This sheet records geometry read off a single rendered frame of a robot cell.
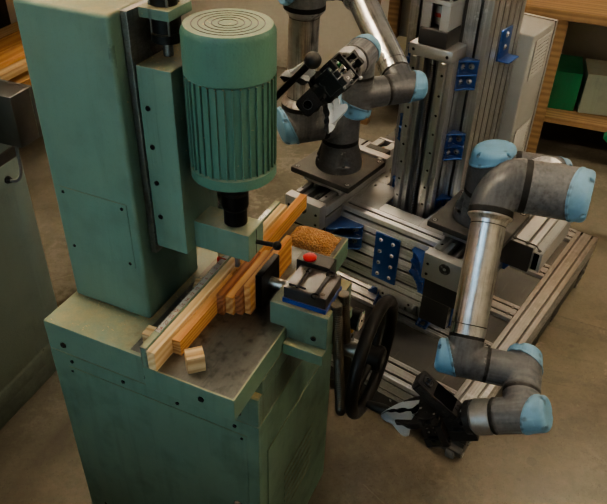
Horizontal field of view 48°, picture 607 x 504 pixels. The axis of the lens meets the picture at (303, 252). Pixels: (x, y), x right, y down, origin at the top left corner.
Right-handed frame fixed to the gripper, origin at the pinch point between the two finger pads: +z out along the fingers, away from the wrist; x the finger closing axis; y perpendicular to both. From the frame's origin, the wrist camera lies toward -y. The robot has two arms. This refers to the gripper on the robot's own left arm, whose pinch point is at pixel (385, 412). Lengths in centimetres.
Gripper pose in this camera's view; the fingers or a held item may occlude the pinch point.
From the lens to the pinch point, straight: 158.3
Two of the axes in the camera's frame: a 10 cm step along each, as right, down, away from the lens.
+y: 4.2, 8.4, 3.5
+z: -8.1, 1.7, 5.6
